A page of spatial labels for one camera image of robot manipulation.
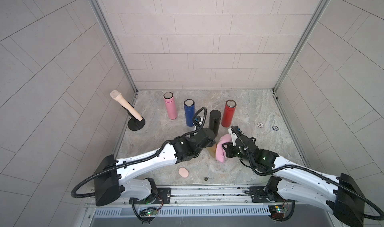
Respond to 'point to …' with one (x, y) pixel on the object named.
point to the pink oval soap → (183, 172)
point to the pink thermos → (170, 101)
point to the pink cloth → (220, 153)
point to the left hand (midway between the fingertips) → (212, 134)
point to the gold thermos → (212, 150)
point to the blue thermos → (189, 109)
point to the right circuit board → (277, 212)
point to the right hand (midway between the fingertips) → (221, 147)
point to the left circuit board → (151, 212)
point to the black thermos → (214, 121)
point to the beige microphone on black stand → (137, 122)
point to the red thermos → (228, 113)
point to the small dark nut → (206, 179)
